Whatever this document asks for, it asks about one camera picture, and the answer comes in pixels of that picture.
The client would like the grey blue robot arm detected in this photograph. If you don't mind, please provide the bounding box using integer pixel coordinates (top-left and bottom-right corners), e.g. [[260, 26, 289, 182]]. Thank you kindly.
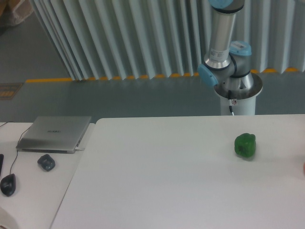
[[198, 0, 251, 87]]

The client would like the white folding partition screen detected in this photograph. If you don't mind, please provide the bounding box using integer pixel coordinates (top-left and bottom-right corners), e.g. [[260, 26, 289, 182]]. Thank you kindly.
[[31, 0, 305, 80]]

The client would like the green bell pepper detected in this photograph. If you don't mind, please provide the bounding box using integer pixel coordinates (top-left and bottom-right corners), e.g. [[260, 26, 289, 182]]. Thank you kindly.
[[234, 133, 256, 158]]

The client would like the silver closed laptop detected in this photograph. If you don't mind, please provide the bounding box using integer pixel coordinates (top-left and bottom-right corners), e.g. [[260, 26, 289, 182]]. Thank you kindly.
[[16, 116, 92, 154]]

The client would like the dark earbuds case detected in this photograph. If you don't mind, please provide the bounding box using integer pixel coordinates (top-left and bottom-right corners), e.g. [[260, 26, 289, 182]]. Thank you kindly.
[[37, 154, 56, 172]]

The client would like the black keyboard edge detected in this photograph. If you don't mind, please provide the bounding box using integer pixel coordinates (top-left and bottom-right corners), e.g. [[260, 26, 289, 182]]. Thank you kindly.
[[0, 154, 4, 176]]

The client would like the black computer mouse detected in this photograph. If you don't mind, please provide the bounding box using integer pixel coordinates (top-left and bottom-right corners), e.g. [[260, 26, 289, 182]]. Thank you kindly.
[[0, 174, 16, 197]]

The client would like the white round object corner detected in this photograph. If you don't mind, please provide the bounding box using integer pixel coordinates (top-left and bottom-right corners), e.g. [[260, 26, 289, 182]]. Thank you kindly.
[[0, 208, 19, 229]]

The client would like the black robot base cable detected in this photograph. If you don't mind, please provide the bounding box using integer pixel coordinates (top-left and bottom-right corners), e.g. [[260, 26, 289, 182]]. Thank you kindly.
[[227, 89, 235, 116]]

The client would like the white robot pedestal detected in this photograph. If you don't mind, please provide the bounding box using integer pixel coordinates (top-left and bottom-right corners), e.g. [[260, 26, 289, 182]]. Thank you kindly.
[[214, 73, 263, 115]]

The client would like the black mouse cable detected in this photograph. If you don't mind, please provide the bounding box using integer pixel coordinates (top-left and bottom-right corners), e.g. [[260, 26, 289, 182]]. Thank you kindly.
[[0, 121, 31, 176]]

